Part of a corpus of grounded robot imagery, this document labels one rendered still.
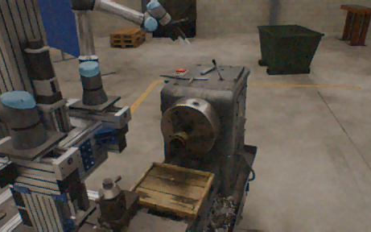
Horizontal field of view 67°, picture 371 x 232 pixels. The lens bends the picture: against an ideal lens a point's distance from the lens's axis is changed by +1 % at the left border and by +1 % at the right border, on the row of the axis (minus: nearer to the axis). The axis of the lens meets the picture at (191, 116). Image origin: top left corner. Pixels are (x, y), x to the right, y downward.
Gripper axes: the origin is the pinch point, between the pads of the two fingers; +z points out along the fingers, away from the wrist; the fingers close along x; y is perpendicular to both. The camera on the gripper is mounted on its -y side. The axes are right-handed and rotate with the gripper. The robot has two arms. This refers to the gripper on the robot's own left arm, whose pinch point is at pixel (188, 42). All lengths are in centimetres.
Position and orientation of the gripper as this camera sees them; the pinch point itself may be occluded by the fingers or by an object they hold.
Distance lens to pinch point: 195.5
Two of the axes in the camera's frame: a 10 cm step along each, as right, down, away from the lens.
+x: 1.8, 5.3, -8.3
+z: 6.2, 5.9, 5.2
